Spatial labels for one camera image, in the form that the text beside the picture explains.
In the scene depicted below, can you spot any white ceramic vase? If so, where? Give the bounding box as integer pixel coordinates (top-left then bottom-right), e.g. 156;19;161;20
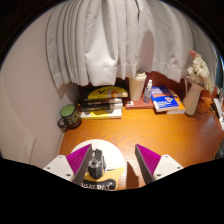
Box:
182;81;205;117

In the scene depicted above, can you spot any white yellow black mouse pad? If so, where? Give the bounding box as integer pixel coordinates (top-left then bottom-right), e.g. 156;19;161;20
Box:
70;138;127;192

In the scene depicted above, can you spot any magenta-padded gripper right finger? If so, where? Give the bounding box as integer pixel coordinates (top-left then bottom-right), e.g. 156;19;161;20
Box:
134;143;184;186

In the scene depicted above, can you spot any beige lidded tumbler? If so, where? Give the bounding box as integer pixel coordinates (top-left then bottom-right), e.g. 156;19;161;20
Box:
128;69;148;102

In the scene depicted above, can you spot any black and yellow book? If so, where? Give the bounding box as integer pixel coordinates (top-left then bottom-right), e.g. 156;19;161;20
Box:
81;85;129;100

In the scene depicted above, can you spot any blue book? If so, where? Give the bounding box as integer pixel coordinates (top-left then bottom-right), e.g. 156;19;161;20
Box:
150;85;180;113

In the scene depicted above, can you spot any clear spray bottle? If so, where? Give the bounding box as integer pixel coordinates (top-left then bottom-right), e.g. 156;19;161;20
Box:
142;79;154;104

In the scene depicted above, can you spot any thin red book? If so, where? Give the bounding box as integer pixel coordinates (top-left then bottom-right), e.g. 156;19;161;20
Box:
124;99;155;110

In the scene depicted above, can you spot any dark mug with green inside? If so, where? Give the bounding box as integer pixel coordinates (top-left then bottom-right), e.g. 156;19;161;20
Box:
56;103;83;131

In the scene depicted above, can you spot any black and grey computer mouse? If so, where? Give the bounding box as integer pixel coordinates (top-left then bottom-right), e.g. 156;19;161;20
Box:
87;148;108;179

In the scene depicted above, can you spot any white curtain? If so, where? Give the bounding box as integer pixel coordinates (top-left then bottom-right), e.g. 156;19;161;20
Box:
45;0;219;90

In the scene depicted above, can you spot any white flat device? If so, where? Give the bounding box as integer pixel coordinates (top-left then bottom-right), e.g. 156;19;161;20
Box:
213;97;224;131

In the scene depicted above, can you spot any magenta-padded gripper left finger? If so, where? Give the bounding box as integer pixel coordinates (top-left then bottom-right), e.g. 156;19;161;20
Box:
43;143;94;187

